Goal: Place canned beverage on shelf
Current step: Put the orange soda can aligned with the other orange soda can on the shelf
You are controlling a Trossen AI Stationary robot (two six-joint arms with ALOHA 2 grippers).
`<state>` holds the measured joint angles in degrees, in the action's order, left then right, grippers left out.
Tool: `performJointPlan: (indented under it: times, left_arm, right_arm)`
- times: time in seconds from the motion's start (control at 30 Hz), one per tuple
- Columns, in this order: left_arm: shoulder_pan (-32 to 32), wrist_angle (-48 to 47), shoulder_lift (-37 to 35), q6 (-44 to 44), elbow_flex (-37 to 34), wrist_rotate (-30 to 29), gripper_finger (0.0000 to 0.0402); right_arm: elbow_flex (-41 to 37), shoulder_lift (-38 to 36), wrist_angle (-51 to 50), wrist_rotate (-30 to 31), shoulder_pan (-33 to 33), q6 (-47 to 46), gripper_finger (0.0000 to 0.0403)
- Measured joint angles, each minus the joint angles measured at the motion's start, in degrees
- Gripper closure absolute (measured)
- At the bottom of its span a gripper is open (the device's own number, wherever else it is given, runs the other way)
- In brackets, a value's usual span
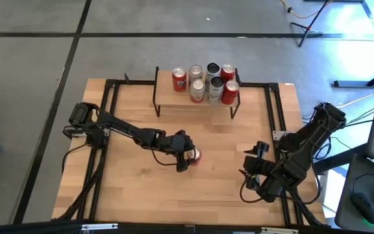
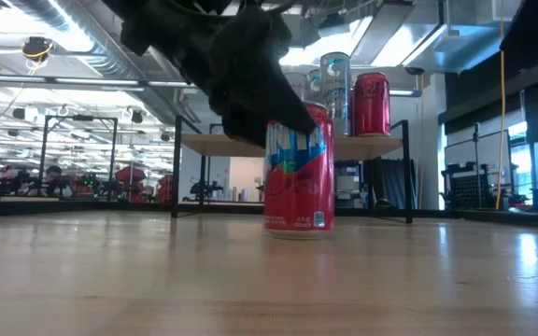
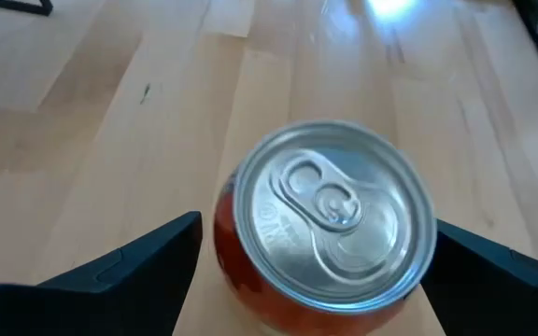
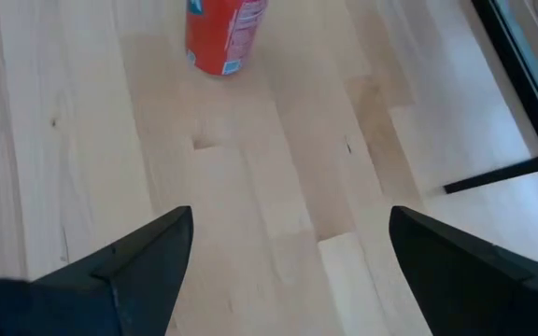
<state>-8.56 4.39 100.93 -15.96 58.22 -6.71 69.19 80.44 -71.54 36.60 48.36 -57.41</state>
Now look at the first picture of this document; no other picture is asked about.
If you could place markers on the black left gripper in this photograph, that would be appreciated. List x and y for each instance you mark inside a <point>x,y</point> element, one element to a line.
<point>179,143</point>

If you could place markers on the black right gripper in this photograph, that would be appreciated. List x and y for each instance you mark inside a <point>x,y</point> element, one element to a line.
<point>260,166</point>

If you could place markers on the red soda can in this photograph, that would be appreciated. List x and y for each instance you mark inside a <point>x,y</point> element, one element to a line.
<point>196,157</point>

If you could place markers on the pink and white can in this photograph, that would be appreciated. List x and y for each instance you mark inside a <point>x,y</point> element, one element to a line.
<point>197,94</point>
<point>195,71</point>

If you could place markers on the tall white Arctic can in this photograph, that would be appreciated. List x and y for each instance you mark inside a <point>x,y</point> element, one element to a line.
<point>216,94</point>
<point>212,70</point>

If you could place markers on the red Coca-Cola Zero can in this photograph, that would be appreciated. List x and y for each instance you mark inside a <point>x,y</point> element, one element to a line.
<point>230,96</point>

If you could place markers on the red can with lettered print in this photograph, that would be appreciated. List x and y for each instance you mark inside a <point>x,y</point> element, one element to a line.
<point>179,83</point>

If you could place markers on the red cola can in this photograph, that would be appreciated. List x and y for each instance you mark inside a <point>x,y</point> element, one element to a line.
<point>228,71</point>

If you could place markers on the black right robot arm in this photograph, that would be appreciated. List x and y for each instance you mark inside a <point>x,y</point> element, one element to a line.
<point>304,146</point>

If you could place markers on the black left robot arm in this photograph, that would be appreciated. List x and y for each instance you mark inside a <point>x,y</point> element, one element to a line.
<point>125,130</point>

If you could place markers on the small silver mounting plate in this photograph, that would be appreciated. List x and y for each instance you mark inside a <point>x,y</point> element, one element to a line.
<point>279,135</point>

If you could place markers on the grey desk surface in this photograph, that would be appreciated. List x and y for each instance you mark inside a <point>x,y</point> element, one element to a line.
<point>346,195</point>

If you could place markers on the black computer mouse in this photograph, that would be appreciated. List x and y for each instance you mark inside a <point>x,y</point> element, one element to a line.
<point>365,208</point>

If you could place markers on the black desk foot bar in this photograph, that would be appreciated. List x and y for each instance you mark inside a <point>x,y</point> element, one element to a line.
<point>362,83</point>

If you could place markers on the black tripod stand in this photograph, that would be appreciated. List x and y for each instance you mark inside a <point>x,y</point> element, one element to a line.
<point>308,27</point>

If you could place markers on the wooden shelf with black frame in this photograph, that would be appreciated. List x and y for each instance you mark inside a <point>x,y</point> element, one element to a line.
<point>170,94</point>

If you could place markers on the silver metal bracket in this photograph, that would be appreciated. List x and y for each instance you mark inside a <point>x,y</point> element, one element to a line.
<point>279,230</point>
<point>99,227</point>

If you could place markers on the black aluminium table frame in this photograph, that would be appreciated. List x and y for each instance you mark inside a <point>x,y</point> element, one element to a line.
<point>132,82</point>

